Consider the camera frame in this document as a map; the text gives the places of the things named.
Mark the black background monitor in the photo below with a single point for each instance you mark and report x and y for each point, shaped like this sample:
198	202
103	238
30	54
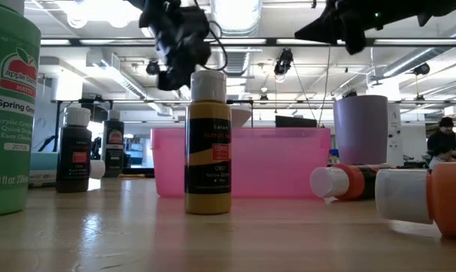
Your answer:
295	122

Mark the black paint bottle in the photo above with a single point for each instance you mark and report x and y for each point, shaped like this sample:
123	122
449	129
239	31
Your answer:
114	158

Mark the lilac plastic cup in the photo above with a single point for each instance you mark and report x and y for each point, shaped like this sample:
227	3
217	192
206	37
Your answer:
360	132

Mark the white pillar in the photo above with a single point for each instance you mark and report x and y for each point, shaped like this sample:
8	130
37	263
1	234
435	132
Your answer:
396	136

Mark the pink translucent plastic bin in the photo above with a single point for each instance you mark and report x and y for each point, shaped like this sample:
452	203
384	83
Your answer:
273	166

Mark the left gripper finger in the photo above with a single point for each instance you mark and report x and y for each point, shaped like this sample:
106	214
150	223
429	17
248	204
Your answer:
166	81
183	80

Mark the large green paint bottle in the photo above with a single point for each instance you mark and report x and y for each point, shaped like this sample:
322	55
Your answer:
8	113

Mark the orange paint bottle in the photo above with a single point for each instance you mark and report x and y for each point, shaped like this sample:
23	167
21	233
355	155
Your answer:
448	200

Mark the blue lit shelving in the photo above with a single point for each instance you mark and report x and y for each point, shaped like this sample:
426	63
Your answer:
137	151

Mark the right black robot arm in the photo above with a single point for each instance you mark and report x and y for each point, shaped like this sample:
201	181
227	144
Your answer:
452	4

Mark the person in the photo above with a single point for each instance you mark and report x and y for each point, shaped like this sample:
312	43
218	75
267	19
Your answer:
439	160
441	140

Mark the silver ventilation duct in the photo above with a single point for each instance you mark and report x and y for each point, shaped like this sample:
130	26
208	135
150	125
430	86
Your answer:
235	19

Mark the small dark brown paint bottle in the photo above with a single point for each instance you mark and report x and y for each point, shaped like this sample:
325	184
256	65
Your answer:
74	166

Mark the black overhead light rail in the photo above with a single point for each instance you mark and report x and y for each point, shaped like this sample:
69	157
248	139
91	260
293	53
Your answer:
269	41

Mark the black aluminium table frame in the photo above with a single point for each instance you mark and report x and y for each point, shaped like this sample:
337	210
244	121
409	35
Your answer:
140	170

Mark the red-orange paint bottle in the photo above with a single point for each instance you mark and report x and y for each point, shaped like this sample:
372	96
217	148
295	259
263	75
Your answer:
350	181

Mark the blue box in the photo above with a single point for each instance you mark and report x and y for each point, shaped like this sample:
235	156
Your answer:
333	155

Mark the black background robot arm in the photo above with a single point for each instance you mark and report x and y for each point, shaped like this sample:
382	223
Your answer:
48	141

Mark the black hanging camera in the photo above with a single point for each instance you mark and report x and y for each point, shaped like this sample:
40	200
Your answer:
284	60

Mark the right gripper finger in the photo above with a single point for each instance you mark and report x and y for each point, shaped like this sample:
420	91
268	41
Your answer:
320	30
354	43

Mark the black ceiling spotlight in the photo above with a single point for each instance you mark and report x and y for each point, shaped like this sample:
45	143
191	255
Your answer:
152	68
422	69

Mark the yellow ochre paint bottle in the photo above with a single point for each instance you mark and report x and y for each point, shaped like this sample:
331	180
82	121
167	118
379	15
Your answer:
208	196

